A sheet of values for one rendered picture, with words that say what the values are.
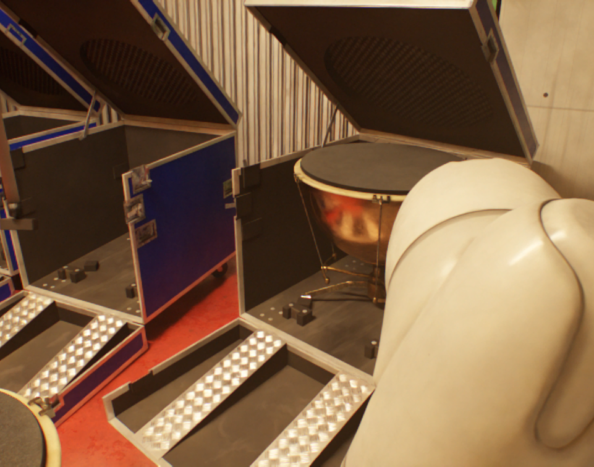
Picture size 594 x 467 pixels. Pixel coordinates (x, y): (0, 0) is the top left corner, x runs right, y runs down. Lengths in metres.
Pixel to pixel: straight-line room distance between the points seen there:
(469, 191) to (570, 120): 2.64
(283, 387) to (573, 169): 1.85
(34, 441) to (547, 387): 1.19
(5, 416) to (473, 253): 1.27
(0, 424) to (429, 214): 1.20
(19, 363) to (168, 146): 1.57
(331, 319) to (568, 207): 2.52
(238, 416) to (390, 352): 2.14
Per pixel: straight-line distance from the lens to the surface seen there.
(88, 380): 2.63
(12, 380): 2.92
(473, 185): 0.35
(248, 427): 2.36
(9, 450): 1.32
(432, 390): 0.24
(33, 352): 3.06
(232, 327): 2.78
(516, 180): 0.37
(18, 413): 1.41
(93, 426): 2.54
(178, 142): 3.52
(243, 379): 2.45
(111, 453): 2.41
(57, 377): 2.73
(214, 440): 2.33
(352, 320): 2.73
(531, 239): 0.23
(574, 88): 2.95
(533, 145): 2.74
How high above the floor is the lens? 1.65
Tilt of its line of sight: 23 degrees down
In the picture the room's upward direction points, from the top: 1 degrees clockwise
